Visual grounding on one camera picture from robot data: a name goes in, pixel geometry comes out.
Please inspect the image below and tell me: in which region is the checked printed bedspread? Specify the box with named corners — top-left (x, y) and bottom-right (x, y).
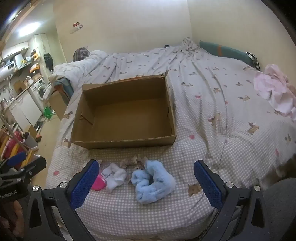
top-left (45, 37), bottom-right (296, 241)

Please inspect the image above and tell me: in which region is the pink sock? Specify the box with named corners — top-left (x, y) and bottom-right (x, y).
top-left (91, 173), bottom-right (108, 192)

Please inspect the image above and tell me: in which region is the teal pillow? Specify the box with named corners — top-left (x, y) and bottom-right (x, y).
top-left (199, 40), bottom-right (253, 67)

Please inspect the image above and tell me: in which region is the white kitchen cabinet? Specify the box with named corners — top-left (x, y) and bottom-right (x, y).
top-left (7, 93), bottom-right (42, 128)

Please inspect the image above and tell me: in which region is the light blue fuzzy sock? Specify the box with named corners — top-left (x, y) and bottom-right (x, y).
top-left (131, 160), bottom-right (176, 204)

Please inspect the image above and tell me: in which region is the wooden bedside box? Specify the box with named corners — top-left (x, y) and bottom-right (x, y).
top-left (48, 89), bottom-right (70, 121)

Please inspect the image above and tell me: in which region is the white washing machine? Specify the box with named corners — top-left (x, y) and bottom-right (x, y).
top-left (30, 77), bottom-right (50, 101)

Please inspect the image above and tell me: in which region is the pale pink cloth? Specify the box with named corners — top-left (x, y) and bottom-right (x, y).
top-left (253, 64), bottom-right (296, 121)

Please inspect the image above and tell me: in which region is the black hanging garment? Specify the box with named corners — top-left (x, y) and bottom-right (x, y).
top-left (44, 53), bottom-right (54, 70)

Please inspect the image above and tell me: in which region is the green plastic stool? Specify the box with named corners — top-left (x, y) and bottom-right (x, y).
top-left (43, 105), bottom-right (56, 120)

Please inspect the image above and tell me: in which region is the black and white patterned cloth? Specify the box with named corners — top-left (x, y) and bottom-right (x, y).
top-left (245, 51), bottom-right (262, 71)

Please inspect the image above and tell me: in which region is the white quilt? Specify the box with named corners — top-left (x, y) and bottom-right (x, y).
top-left (48, 50), bottom-right (108, 88)

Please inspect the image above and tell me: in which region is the red suitcase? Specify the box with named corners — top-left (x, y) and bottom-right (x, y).
top-left (2, 131), bottom-right (22, 160)

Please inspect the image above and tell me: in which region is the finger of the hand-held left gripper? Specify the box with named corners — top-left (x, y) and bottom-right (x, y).
top-left (13, 157), bottom-right (47, 184)
top-left (6, 152), bottom-right (26, 167)

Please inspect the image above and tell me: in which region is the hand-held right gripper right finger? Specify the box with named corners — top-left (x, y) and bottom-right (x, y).
top-left (193, 159), bottom-right (275, 241)

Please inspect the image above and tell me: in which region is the grey striped cushion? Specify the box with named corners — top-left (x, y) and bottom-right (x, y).
top-left (73, 46), bottom-right (90, 62)

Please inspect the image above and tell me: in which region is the white sock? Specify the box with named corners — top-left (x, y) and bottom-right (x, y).
top-left (100, 163), bottom-right (127, 192)

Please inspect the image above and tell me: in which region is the brown cardboard box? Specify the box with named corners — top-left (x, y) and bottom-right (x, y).
top-left (70, 71), bottom-right (177, 150)

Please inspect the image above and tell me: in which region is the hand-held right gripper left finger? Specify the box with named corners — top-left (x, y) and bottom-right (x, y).
top-left (23, 159), bottom-right (100, 241)

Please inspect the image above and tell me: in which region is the white water heater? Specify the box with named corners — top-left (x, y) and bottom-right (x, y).
top-left (0, 61), bottom-right (18, 77)

